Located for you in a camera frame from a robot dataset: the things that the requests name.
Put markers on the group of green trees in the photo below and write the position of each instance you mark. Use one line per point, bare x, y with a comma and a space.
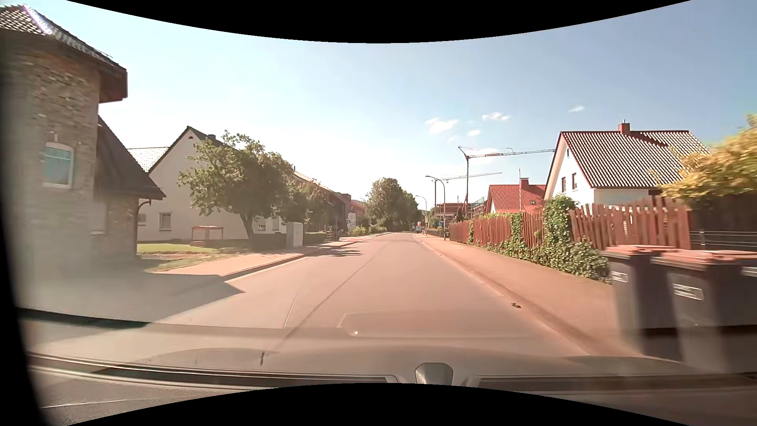
390, 204

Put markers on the long low building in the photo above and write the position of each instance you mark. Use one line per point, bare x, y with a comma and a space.
322, 201

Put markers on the grey asphalt road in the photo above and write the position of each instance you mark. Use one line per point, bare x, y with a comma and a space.
378, 278

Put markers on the white street cabinet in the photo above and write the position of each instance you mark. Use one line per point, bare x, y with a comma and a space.
294, 234

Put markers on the construction crane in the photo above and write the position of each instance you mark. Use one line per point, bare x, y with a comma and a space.
473, 157
467, 176

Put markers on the red-roofed house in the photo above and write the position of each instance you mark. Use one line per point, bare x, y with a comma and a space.
511, 198

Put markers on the car's own bonnet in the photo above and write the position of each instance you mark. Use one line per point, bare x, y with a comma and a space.
378, 355

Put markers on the large green tree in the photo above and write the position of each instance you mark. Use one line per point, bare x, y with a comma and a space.
236, 177

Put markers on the red paved pavement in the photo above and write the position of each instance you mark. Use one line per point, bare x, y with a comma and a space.
236, 264
532, 284

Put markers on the small red-roofed shelter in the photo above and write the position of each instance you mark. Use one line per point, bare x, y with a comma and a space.
207, 234

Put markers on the green ivy hedge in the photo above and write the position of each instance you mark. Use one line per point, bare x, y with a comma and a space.
559, 236

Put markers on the white gabled house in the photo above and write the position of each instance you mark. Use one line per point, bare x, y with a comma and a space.
177, 195

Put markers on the grass lawn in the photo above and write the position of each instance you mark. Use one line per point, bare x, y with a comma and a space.
171, 251

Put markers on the white house red roof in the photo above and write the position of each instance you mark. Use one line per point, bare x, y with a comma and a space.
621, 160

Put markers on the red wooden picket fence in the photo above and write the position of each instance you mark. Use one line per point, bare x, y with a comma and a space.
627, 225

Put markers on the grey wheelie bin red lid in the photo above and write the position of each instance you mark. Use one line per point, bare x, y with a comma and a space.
709, 307
636, 296

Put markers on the brown brick house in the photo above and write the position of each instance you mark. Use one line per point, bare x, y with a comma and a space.
53, 148

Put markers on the yellow-green bush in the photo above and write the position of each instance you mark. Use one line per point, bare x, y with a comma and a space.
718, 165

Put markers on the dark metal fence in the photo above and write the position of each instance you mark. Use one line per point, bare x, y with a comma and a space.
724, 231

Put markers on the street lamp post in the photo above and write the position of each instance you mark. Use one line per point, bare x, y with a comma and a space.
443, 201
424, 210

